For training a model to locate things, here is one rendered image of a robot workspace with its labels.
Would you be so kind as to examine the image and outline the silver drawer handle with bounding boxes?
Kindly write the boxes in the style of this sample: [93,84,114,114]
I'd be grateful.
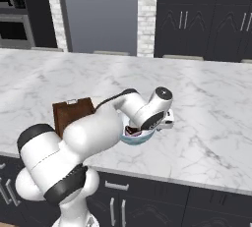
[104,180,130,192]

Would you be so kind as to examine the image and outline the light blue bowl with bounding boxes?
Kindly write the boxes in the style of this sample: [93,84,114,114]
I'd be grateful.
[119,124,157,146]

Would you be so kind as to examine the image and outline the brown and pink cake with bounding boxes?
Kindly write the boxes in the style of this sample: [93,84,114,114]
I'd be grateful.
[124,125,144,138]

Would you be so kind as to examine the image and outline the silver built-in oven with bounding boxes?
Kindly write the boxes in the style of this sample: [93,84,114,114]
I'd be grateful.
[0,13,36,50]

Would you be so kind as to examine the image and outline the black cupboard door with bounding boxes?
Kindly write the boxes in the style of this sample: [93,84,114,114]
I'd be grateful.
[180,206,252,227]
[0,154,61,227]
[86,191,120,227]
[117,196,189,227]

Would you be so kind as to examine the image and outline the black drawer front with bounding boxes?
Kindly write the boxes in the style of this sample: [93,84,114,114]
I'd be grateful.
[96,171,191,207]
[186,185,252,219]

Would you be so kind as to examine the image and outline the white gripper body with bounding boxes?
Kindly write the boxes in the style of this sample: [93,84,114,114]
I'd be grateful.
[155,118,175,132]

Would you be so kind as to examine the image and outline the brown wooden tray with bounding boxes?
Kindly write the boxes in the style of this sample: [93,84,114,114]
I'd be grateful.
[52,97,96,139]

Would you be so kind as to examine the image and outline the silver cupboard door handle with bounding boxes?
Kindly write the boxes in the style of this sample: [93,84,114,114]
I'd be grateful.
[5,178,22,207]
[0,177,10,206]
[109,197,116,227]
[120,199,127,227]

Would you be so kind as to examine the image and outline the black tall cupboard run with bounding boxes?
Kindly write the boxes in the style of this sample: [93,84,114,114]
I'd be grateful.
[153,0,252,64]

